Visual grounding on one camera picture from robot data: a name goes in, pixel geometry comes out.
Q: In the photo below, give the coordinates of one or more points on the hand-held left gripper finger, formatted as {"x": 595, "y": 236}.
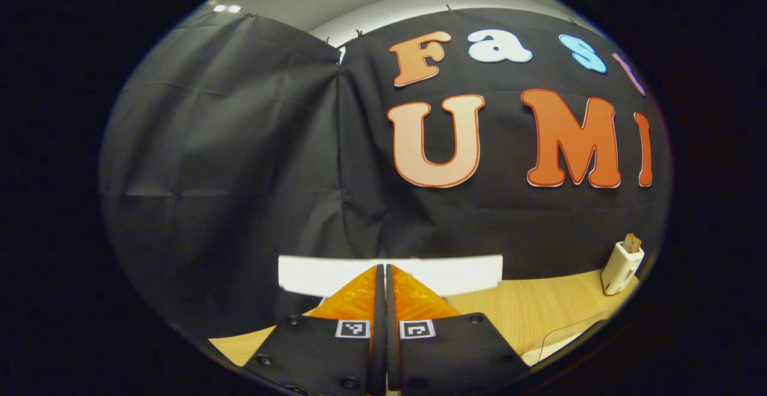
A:
{"x": 377, "y": 336}
{"x": 392, "y": 336}

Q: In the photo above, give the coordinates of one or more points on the white rice cooker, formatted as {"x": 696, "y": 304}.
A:
{"x": 461, "y": 273}

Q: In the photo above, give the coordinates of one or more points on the clear plastic container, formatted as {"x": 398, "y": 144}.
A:
{"x": 557, "y": 336}

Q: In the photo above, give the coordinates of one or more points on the black backdrop cloth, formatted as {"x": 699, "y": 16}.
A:
{"x": 239, "y": 174}

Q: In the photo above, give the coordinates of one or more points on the white toaster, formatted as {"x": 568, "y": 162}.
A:
{"x": 620, "y": 270}

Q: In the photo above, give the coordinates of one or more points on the brown toast slice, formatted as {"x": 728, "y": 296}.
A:
{"x": 631, "y": 243}

